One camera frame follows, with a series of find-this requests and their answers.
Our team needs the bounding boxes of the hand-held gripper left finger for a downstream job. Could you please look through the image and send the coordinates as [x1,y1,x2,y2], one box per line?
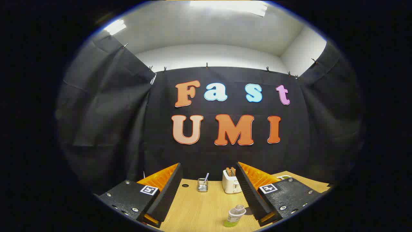
[97,163,183,227]

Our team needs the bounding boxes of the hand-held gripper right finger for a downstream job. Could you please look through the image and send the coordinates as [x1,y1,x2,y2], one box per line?
[236,162,322,226]

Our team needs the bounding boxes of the clear juice bottle green label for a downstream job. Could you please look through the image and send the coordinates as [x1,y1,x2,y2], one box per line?
[224,205,247,227]

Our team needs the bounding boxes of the white toaster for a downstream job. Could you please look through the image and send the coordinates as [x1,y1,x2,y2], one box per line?
[222,169,242,194]

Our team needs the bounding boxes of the wooden table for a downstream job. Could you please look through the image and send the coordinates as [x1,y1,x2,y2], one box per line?
[159,171,332,232]

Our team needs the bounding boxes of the small ceiling light panel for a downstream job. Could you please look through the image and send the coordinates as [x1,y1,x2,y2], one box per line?
[104,19,127,35]

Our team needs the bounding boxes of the large ceiling light panel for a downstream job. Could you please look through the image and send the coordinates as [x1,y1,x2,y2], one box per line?
[189,0,268,17]

